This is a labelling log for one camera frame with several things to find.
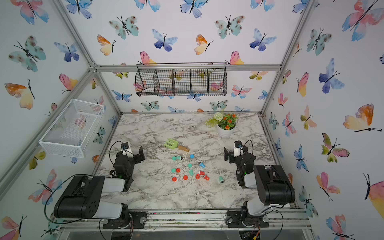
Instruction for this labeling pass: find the black wire wall basket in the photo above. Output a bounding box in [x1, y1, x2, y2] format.
[134, 62, 228, 97]

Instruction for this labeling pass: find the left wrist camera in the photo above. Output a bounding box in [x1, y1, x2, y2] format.
[121, 142, 133, 155]

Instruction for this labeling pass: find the white mesh wall basket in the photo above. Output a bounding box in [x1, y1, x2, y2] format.
[39, 99, 105, 158]

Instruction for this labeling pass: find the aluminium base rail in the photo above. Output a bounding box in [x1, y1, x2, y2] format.
[59, 208, 313, 232]

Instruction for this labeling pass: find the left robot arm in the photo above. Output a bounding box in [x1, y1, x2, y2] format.
[54, 143, 147, 230]

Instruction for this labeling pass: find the potted flower plant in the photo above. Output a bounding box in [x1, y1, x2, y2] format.
[205, 112, 238, 138]

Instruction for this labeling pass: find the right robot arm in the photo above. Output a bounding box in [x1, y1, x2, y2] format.
[224, 147, 296, 229]

